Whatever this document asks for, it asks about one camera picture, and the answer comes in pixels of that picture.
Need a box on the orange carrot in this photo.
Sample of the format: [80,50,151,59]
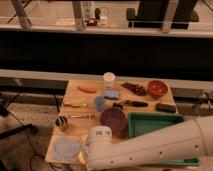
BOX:
[78,86,96,93]

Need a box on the yellow banana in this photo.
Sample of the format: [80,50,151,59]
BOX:
[63,97,87,107]

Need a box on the black handled spatula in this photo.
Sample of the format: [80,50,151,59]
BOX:
[112,99,149,111]

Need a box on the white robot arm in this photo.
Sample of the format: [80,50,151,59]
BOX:
[83,116,213,170]

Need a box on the white plastic cup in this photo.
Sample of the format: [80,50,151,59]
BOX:
[103,72,115,89]

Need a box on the green plastic tray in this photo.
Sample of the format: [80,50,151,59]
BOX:
[128,112,201,168]

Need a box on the brown grape bunch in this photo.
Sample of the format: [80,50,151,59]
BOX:
[121,82,147,96]

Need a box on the red bowl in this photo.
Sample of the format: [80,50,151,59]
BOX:
[147,80,168,98]

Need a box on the black rectangular block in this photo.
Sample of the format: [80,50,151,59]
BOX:
[156,103,176,113]

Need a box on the blue small cup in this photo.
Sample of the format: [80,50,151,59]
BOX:
[94,96,105,111]

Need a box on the purple bowl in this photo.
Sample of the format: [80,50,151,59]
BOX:
[100,108,127,134]

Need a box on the blue cloth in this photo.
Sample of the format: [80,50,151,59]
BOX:
[53,138,80,162]

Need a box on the small metal can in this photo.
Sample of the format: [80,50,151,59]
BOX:
[55,116,68,131]

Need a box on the blue sponge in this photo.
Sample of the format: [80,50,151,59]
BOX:
[104,90,119,99]

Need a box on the metal fork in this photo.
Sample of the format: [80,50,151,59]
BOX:
[68,114,95,119]

